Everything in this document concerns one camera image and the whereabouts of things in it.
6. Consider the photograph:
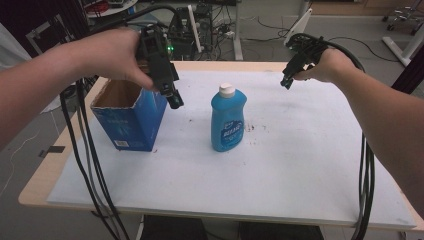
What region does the white desk leg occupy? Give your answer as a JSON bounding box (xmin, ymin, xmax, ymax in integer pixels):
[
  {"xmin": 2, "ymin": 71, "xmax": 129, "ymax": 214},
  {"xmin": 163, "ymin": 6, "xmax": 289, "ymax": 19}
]
[{"xmin": 232, "ymin": 0, "xmax": 245, "ymax": 62}]

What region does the white table mat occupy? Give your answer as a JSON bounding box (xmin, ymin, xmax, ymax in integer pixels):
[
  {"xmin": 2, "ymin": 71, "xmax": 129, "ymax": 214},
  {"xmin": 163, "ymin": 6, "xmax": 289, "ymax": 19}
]
[{"xmin": 46, "ymin": 69, "xmax": 418, "ymax": 230}]

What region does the person's left hand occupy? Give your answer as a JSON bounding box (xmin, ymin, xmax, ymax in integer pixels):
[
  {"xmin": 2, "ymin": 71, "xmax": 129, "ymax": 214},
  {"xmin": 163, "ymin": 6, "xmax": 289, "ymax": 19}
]
[{"xmin": 70, "ymin": 27, "xmax": 158, "ymax": 92}]

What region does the blue cardboard box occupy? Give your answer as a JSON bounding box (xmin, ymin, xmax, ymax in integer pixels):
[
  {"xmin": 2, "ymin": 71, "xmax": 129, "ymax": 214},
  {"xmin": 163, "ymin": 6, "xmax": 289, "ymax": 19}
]
[{"xmin": 90, "ymin": 78, "xmax": 169, "ymax": 153}]

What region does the office chair base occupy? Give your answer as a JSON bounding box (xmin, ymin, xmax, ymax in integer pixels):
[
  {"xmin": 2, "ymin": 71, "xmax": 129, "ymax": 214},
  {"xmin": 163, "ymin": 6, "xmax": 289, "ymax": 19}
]
[{"xmin": 381, "ymin": 0, "xmax": 424, "ymax": 36}]

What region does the black floor cable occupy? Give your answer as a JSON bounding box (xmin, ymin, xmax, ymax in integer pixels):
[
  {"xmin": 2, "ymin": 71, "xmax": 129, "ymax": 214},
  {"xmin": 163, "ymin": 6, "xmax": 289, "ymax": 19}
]
[{"xmin": 328, "ymin": 35, "xmax": 401, "ymax": 64}]

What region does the wooden table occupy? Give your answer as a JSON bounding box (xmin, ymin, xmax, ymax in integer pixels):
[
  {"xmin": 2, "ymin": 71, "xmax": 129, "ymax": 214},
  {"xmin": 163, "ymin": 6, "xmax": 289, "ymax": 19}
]
[{"xmin": 17, "ymin": 60, "xmax": 424, "ymax": 233}]

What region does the white slanted board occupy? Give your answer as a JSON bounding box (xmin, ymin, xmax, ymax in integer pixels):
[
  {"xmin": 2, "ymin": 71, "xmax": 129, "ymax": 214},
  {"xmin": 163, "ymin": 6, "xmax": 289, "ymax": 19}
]
[{"xmin": 283, "ymin": 7, "xmax": 313, "ymax": 47}]

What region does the black computer tower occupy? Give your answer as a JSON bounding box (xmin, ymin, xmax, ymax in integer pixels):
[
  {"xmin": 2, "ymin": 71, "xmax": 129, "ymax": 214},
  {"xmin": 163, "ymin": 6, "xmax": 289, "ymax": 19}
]
[{"xmin": 167, "ymin": 3, "xmax": 214, "ymax": 62}]

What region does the gripper black cable bundle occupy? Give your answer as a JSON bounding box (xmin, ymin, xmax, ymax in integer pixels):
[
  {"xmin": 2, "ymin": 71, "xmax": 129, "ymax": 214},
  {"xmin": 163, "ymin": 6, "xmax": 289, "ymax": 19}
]
[
  {"xmin": 293, "ymin": 32, "xmax": 377, "ymax": 240},
  {"xmin": 59, "ymin": 4, "xmax": 184, "ymax": 240}
]

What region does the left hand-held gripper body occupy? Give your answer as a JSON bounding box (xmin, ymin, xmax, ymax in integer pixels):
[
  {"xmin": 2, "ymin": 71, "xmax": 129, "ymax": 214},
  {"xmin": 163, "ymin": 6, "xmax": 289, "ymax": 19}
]
[{"xmin": 135, "ymin": 24, "xmax": 180, "ymax": 98}]

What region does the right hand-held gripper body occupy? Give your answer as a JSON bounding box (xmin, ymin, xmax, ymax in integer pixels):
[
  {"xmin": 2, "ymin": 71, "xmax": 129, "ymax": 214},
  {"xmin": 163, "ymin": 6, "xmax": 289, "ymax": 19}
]
[{"xmin": 281, "ymin": 32, "xmax": 330, "ymax": 81}]

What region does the black tape strip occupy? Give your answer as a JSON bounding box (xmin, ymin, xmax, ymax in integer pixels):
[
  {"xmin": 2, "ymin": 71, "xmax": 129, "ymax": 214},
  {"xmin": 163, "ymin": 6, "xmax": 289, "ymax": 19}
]
[{"xmin": 37, "ymin": 145, "xmax": 67, "ymax": 159}]

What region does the left gripper black cable bundle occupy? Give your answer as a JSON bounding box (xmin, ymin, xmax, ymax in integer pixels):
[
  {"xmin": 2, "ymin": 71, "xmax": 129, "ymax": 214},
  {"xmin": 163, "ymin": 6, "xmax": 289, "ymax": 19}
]
[{"xmin": 59, "ymin": 4, "xmax": 184, "ymax": 240}]

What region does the person's right hand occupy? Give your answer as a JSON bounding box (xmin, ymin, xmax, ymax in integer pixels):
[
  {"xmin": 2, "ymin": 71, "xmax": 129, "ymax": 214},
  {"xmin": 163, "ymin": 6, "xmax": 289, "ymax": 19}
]
[{"xmin": 293, "ymin": 47, "xmax": 358, "ymax": 84}]

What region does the right gripper black cable bundle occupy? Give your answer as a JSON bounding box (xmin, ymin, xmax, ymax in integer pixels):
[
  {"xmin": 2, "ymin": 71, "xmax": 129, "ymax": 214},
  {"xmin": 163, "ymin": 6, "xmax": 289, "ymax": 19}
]
[{"xmin": 293, "ymin": 32, "xmax": 377, "ymax": 240}]

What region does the white desk foot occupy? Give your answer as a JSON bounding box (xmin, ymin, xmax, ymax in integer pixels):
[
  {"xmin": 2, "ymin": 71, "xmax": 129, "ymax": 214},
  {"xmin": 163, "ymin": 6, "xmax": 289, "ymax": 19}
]
[{"xmin": 381, "ymin": 25, "xmax": 424, "ymax": 68}]

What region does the blue bottle with white cap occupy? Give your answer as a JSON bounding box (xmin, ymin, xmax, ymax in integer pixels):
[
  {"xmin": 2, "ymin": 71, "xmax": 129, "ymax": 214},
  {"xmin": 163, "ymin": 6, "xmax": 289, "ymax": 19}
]
[{"xmin": 210, "ymin": 82, "xmax": 248, "ymax": 153}]

